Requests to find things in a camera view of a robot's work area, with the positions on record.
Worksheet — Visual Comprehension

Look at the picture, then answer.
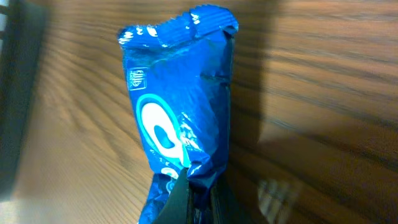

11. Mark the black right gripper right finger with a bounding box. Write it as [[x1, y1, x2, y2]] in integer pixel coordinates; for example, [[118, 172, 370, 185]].
[[210, 175, 249, 224]]

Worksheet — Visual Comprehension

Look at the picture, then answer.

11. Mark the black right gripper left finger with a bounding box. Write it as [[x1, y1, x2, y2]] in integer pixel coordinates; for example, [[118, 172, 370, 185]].
[[153, 168, 190, 224]]

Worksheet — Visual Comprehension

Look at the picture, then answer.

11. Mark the blue Oreo cookie pack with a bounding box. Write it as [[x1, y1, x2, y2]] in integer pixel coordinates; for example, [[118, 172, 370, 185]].
[[118, 4, 239, 223]]

